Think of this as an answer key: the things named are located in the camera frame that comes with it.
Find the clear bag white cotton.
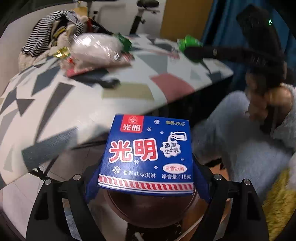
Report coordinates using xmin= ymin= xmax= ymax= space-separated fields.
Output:
xmin=70 ymin=33 xmax=123 ymax=65

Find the white fleece garment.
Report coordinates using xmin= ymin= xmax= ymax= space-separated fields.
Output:
xmin=18 ymin=13 xmax=88 ymax=71

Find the brown trash bin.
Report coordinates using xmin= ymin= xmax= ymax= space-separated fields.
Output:
xmin=102 ymin=187 xmax=209 ymax=241

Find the geometric pattern tablecloth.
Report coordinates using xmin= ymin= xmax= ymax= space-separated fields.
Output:
xmin=1 ymin=34 xmax=233 ymax=187

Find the person's right hand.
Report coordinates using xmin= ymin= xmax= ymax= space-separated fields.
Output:
xmin=245 ymin=72 xmax=293 ymax=125

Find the blue ice cream box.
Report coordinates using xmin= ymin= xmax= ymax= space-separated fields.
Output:
xmin=98 ymin=114 xmax=194 ymax=196

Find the striped black white shirt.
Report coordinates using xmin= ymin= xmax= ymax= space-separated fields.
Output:
xmin=21 ymin=10 xmax=84 ymax=57

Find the blue curtain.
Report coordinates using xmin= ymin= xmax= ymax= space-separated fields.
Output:
xmin=201 ymin=0 xmax=295 ymax=86

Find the green snack packet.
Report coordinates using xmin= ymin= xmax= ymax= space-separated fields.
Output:
xmin=114 ymin=33 xmax=132 ymax=53

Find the grey fleece right forearm sleeve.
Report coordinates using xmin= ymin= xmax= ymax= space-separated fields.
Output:
xmin=192 ymin=91 xmax=295 ymax=200

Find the gold foil wrapper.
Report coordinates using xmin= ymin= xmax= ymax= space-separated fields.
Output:
xmin=53 ymin=47 xmax=71 ymax=59

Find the wooden door panel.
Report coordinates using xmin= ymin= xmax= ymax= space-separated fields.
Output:
xmin=160 ymin=0 xmax=213 ymax=41

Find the pink blister card package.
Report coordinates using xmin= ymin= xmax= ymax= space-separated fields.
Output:
xmin=60 ymin=53 xmax=134 ymax=78

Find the black exercise bike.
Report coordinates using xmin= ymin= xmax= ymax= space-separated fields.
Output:
xmin=80 ymin=1 xmax=166 ymax=37

